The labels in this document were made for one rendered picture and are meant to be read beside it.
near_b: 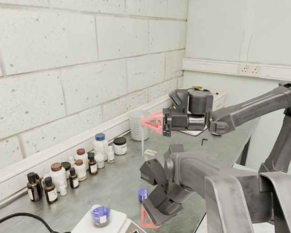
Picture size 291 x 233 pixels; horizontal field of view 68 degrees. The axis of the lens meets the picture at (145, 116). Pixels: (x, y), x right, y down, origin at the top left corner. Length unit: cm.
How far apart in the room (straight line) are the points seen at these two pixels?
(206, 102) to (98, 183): 57
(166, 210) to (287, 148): 46
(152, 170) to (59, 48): 67
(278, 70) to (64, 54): 137
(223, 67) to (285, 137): 109
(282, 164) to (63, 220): 76
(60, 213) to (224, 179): 72
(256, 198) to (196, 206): 60
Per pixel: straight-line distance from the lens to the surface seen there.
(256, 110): 73
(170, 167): 45
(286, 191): 27
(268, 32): 179
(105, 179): 99
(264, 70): 176
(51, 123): 104
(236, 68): 179
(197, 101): 66
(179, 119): 67
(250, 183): 28
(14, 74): 93
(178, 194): 52
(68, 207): 90
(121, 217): 71
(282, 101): 75
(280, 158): 84
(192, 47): 194
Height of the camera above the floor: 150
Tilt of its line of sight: 22 degrees down
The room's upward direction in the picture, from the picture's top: straight up
